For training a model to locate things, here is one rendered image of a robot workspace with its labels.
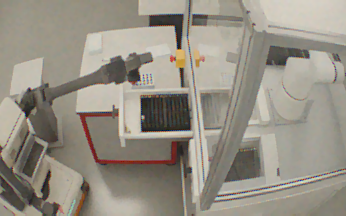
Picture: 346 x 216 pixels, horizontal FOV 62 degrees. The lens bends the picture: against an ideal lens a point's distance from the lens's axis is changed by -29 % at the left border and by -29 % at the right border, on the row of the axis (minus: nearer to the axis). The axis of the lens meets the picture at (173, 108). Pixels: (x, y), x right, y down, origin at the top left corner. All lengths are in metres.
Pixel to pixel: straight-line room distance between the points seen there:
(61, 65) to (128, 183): 1.30
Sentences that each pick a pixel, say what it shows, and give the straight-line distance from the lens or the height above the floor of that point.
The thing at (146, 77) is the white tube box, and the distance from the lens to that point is 2.08.
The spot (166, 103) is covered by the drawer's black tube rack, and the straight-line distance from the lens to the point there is 1.89.
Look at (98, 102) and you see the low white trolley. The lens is 2.05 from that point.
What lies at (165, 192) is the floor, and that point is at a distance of 2.61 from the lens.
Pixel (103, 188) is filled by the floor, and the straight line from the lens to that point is 2.64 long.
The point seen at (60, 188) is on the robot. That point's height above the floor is 0.28.
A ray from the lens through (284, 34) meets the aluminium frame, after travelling 0.69.
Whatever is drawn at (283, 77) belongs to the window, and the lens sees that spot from 0.82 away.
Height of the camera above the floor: 2.43
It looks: 56 degrees down
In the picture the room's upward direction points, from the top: 3 degrees clockwise
